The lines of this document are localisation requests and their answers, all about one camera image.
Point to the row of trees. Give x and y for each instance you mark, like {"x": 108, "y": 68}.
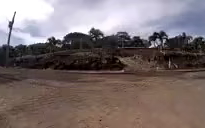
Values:
{"x": 100, "y": 40}

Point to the utility pole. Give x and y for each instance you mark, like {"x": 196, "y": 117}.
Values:
{"x": 9, "y": 36}

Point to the pale kerb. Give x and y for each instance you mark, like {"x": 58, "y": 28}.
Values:
{"x": 96, "y": 71}

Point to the earth embankment with grass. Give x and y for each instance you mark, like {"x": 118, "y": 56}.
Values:
{"x": 90, "y": 60}

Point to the muddy brick paved road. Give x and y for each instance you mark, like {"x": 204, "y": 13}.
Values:
{"x": 103, "y": 100}

